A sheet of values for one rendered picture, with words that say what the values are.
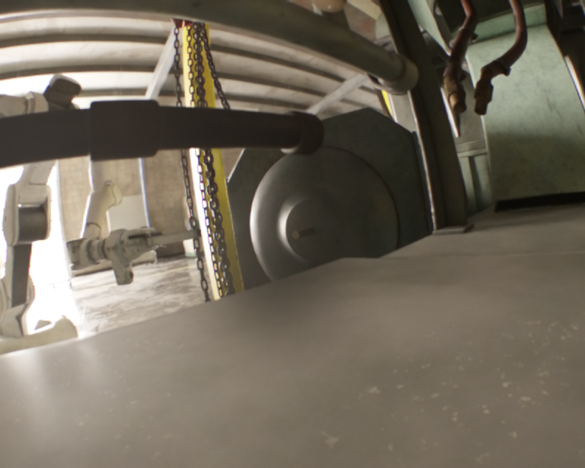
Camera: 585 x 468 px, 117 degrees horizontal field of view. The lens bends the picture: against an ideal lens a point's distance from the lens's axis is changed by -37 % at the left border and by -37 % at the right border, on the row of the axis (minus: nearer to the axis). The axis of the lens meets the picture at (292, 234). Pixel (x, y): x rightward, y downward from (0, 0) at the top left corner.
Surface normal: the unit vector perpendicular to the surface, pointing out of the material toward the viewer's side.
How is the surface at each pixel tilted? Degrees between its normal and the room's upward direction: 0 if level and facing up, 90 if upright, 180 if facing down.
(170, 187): 90
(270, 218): 88
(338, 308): 0
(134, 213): 90
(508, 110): 72
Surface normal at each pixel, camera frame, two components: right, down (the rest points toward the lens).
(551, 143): -0.77, -0.15
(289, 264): -0.54, 0.20
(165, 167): 0.63, -0.06
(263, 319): -0.16, -0.99
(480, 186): -0.76, 0.16
